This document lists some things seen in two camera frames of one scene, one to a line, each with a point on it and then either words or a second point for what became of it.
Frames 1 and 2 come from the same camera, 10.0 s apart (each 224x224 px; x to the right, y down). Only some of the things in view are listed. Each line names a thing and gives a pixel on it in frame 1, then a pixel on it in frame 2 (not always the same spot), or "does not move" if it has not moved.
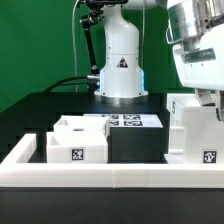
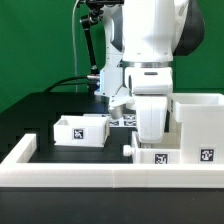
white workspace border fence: x=14 y=174 does not move
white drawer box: x=80 y=129 does not move
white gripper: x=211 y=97 to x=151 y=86
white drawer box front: x=77 y=147 to x=151 y=155
